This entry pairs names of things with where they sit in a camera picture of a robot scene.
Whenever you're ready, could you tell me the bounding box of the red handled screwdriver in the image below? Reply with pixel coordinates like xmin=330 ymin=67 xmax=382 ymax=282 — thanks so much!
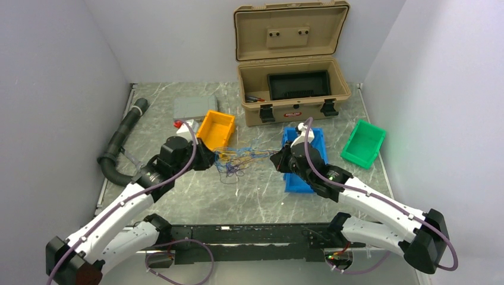
xmin=245 ymin=96 xmax=265 ymax=103

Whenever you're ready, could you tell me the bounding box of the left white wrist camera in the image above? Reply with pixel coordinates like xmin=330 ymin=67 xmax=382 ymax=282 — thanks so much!
xmin=174 ymin=119 xmax=200 ymax=141

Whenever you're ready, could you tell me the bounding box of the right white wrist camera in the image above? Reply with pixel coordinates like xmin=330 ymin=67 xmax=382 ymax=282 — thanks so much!
xmin=291 ymin=123 xmax=314 ymax=145

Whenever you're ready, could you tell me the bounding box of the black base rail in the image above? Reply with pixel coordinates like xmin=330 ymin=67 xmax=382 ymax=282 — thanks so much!
xmin=131 ymin=214 xmax=367 ymax=265

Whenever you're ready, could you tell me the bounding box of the grey plastic case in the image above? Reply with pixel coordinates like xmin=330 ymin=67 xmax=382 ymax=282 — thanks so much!
xmin=173 ymin=95 xmax=218 ymax=122

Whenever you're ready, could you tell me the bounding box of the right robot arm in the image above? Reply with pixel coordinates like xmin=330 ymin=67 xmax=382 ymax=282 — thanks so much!
xmin=270 ymin=143 xmax=458 ymax=274

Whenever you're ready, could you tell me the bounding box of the black toolbox tray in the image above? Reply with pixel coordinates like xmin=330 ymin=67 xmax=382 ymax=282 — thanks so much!
xmin=267 ymin=70 xmax=331 ymax=100

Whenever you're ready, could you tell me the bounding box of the blue yellow wire bundle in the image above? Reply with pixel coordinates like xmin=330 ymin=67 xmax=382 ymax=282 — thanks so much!
xmin=213 ymin=137 xmax=281 ymax=185

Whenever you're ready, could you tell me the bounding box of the blue plastic bin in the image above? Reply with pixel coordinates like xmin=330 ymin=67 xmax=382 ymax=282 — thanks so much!
xmin=282 ymin=127 xmax=329 ymax=194

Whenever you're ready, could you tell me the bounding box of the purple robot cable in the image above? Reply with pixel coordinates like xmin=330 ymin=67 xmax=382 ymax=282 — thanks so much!
xmin=46 ymin=119 xmax=215 ymax=285
xmin=301 ymin=117 xmax=459 ymax=276

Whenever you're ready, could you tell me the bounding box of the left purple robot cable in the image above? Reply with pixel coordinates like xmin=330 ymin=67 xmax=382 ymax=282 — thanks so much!
xmin=46 ymin=119 xmax=215 ymax=285

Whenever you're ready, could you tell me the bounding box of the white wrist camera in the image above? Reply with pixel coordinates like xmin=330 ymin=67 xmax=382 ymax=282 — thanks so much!
xmin=174 ymin=119 xmax=200 ymax=141
xmin=291 ymin=123 xmax=314 ymax=145

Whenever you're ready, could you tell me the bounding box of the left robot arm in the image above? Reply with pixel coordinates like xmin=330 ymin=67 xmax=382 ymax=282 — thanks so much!
xmin=46 ymin=136 xmax=216 ymax=284

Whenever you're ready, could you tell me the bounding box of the green plastic bin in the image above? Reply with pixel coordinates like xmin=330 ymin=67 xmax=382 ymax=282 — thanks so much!
xmin=341 ymin=119 xmax=387 ymax=169

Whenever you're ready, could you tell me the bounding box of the black corrugated hose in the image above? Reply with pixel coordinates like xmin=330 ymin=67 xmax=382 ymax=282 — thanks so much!
xmin=97 ymin=97 xmax=151 ymax=187

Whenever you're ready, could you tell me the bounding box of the orange plastic bin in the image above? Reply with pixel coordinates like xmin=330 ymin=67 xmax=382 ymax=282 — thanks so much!
xmin=197 ymin=110 xmax=235 ymax=151

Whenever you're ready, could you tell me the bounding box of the tan plastic toolbox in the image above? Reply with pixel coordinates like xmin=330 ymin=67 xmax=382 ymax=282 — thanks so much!
xmin=234 ymin=1 xmax=351 ymax=126

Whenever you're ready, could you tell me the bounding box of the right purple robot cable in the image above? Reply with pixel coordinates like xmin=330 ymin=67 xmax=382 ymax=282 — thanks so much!
xmin=301 ymin=117 xmax=459 ymax=276

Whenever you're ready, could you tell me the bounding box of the silver wrench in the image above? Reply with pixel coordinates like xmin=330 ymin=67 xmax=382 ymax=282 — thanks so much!
xmin=119 ymin=147 xmax=144 ymax=171

